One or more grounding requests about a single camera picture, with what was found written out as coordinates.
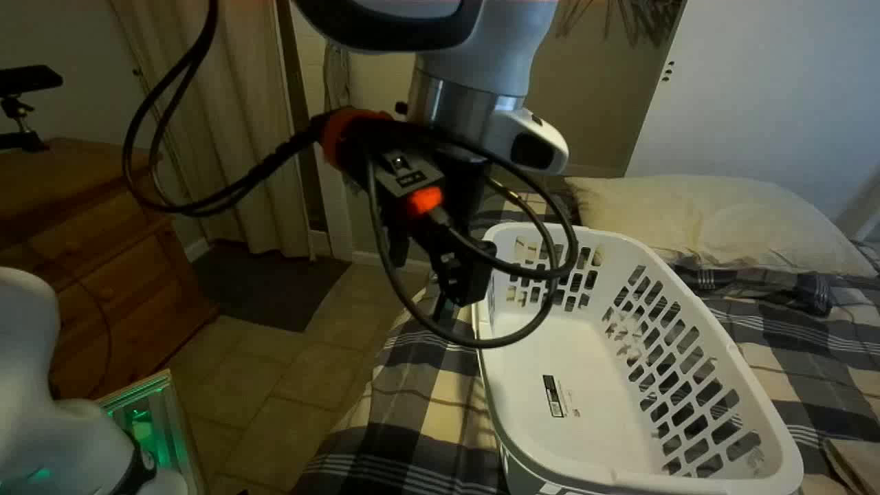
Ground white closet door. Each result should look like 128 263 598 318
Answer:
627 0 880 222

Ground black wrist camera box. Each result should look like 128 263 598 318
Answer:
370 143 455 224

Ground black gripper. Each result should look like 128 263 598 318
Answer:
382 146 497 329

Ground cream pillow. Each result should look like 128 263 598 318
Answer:
561 172 878 279

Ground white plastic laundry basket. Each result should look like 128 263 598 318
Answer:
471 220 805 495

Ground wooden dresser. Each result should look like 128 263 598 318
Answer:
0 135 224 400

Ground beige curtain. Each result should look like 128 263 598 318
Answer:
108 0 320 257

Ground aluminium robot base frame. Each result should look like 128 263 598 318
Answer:
95 367 205 495

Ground dark floor rug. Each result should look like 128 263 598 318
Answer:
189 238 353 334

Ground plaid bed comforter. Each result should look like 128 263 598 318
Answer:
293 186 880 495

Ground black camera stand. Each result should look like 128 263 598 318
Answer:
0 63 66 154

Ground plaid pillow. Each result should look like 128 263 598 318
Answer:
682 261 880 318

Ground thin black cable loop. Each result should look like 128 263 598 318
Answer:
367 135 583 352

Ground thick black cable orange sleeve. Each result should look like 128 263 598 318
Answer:
122 0 371 220

